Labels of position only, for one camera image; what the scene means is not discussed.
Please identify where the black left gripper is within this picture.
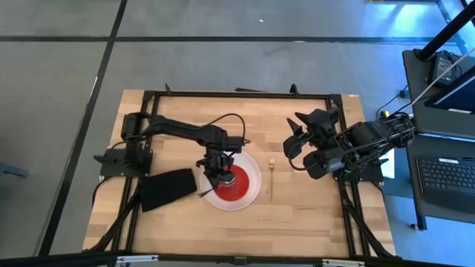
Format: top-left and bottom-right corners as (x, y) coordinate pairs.
(195, 145), (238, 191)

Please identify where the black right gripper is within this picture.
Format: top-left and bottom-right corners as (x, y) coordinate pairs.
(286, 107), (341, 141)

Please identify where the red round bowl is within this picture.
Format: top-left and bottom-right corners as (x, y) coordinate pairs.
(214, 164), (251, 202)

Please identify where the white round plate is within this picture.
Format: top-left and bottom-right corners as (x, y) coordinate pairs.
(198, 151), (263, 212)

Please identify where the wooden spoon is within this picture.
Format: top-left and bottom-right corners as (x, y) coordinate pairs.
(268, 157), (276, 203)

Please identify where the black cloth napkin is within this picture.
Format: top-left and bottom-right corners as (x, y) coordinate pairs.
(140, 167), (199, 214)

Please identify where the black office desk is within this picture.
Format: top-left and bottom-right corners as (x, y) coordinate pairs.
(402, 47), (475, 231)

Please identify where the thin white rod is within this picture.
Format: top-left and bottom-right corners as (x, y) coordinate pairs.
(407, 47), (475, 109)

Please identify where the black power adapter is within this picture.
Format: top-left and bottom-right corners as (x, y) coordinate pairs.
(430, 50), (460, 88)

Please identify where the black laptop keyboard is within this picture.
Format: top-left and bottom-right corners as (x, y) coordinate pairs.
(415, 155), (475, 215)

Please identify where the black computer monitor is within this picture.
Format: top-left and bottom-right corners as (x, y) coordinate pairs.
(424, 66), (475, 115)

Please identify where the black slanted support pole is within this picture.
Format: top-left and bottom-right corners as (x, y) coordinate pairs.
(418, 0), (475, 61)

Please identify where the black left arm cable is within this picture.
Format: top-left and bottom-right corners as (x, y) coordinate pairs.
(206, 112), (252, 145)

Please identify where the black aluminium table frame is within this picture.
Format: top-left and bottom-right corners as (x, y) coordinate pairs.
(83, 83), (398, 267)

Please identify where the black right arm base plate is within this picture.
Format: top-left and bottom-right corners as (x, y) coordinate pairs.
(332, 155), (390, 183)

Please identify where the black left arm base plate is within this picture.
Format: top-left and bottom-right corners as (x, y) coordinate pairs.
(93, 145), (154, 178)

